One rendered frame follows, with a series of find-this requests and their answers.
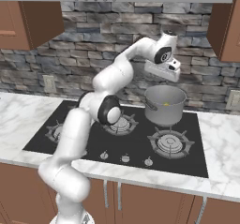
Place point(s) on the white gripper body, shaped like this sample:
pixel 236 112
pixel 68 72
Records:
pixel 159 71

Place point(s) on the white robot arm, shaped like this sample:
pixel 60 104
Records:
pixel 75 131

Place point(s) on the yellow lemon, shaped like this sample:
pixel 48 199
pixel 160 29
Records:
pixel 166 104

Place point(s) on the grey metal pot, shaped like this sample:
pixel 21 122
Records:
pixel 164 113

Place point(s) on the black gas hob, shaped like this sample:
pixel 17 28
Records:
pixel 175 159

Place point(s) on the silver hob knob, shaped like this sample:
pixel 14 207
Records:
pixel 148 162
pixel 104 155
pixel 125 158

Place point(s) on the brown base cupboard door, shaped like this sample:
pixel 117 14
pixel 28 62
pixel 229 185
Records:
pixel 223 213
pixel 156 206
pixel 18 196

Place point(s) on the brown wall cupboard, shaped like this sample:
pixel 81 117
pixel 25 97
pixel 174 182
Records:
pixel 34 21
pixel 226 31

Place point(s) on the white wall socket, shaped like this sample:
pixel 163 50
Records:
pixel 234 100
pixel 49 84

